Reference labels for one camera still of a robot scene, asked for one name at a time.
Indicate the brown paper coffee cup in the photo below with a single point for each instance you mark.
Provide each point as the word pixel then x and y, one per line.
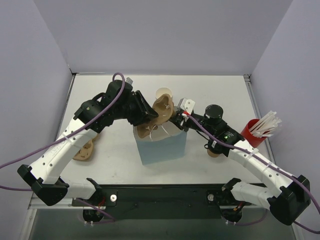
pixel 212 154

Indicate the stack of brown paper cups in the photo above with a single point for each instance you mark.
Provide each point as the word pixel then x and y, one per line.
pixel 163 91

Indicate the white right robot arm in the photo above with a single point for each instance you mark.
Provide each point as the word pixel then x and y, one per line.
pixel 286 196

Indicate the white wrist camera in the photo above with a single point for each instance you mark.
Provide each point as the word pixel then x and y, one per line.
pixel 186 105
pixel 128 81

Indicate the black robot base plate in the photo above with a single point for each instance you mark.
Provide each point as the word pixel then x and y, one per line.
pixel 163 201

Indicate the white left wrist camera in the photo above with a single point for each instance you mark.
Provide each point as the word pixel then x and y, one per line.
pixel 128 81

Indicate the red plastic cup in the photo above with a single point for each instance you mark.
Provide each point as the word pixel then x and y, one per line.
pixel 254 141

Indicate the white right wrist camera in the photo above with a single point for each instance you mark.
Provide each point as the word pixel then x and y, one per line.
pixel 186 105

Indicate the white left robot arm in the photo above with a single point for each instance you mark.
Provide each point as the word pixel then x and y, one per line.
pixel 44 175

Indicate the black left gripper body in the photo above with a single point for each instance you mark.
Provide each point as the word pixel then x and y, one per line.
pixel 139 107

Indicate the light blue paper bag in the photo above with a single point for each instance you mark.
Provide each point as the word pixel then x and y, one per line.
pixel 165 142

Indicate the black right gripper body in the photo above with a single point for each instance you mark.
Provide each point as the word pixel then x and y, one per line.
pixel 179 118

